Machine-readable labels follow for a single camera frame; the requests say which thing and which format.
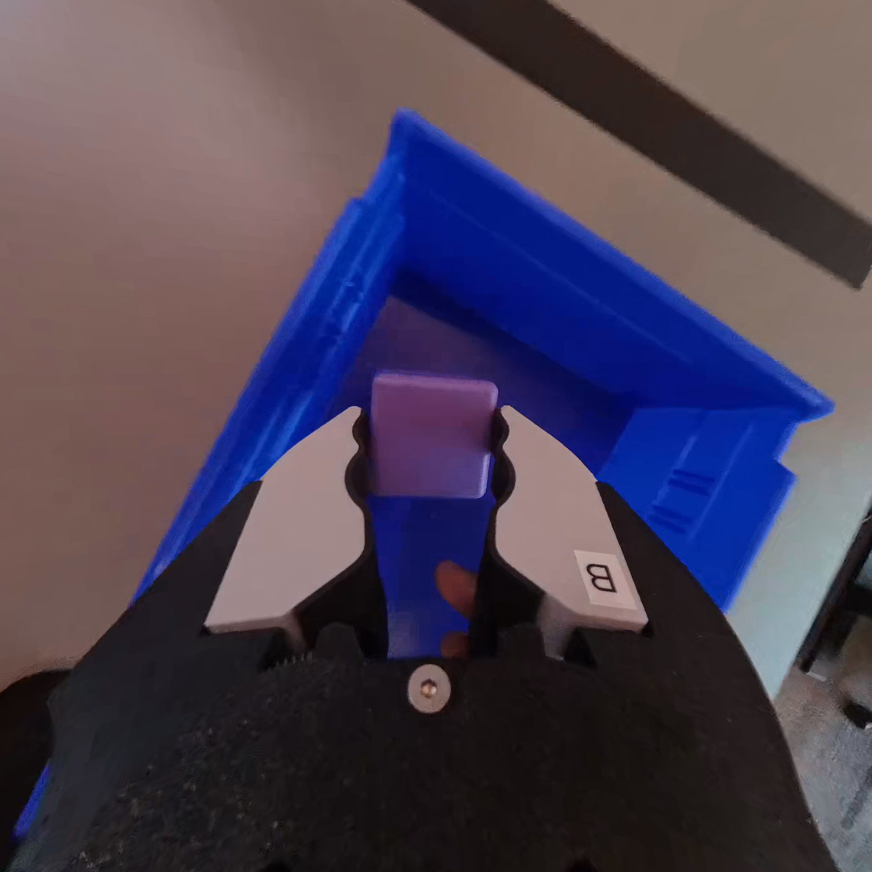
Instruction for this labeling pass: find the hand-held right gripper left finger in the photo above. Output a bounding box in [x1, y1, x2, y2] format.
[208, 405, 377, 652]

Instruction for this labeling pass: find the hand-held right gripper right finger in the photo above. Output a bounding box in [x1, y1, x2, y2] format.
[477, 405, 648, 655]

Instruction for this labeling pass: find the purple foam cube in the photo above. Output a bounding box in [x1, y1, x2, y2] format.
[371, 374, 500, 500]

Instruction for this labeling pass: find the blue plastic bin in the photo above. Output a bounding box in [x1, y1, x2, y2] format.
[14, 109, 835, 835]

